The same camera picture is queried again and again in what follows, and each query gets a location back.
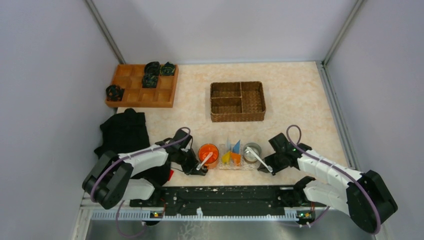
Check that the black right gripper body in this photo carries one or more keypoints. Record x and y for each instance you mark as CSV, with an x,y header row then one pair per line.
x,y
276,161

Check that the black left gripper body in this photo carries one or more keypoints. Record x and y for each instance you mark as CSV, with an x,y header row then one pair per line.
x,y
191,162

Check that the metal cup orange base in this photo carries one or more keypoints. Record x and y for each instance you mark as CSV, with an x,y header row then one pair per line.
x,y
247,156

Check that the orange translucent plastic mug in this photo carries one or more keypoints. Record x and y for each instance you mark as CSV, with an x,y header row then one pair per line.
x,y
204,150

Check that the yellow toothbrush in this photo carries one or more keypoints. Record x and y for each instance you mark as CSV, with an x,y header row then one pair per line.
x,y
226,158

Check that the orange toothbrush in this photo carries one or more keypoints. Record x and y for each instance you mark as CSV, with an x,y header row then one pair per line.
x,y
236,159

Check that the clear textured plastic tray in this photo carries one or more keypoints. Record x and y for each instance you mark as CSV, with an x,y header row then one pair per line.
x,y
231,164

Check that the blue toothbrush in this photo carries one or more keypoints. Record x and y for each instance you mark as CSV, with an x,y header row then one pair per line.
x,y
236,148

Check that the white grey toothpaste tube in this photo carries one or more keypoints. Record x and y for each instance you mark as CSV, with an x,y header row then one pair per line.
x,y
228,147

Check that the brown wicker divided basket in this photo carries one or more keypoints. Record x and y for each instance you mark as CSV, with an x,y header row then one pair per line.
x,y
241,101

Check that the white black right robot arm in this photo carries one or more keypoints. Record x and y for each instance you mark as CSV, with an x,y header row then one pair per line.
x,y
363,196

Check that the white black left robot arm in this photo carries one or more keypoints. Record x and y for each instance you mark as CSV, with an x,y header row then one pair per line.
x,y
109,182

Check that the orange wooden compartment tray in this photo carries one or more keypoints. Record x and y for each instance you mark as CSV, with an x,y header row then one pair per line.
x,y
129,79

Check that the red small object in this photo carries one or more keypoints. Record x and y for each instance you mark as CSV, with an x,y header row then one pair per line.
x,y
170,175

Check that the black cloth pile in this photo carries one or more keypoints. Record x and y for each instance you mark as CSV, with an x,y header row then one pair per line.
x,y
125,133

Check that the black patterned rolled sock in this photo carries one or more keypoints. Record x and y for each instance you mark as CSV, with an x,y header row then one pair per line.
x,y
149,81

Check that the black green rolled sock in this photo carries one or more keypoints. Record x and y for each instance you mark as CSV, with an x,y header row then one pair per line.
x,y
167,69

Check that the black orange rolled sock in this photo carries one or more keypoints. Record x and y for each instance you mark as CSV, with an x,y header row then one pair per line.
x,y
114,93

